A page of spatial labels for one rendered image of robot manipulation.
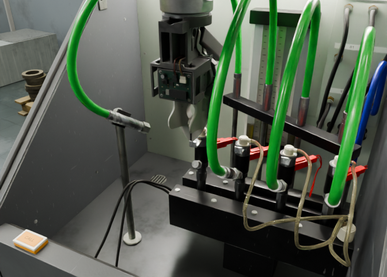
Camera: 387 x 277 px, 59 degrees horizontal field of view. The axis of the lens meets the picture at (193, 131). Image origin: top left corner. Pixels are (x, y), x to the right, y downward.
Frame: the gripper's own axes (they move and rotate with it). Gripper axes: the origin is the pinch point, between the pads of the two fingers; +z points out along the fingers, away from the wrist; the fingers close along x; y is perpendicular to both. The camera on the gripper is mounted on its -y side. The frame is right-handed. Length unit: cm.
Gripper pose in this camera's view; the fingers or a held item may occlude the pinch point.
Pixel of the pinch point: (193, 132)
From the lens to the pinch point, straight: 59.9
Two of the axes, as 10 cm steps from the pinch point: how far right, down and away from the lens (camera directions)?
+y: -4.2, 4.3, -8.0
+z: 0.0, 8.8, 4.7
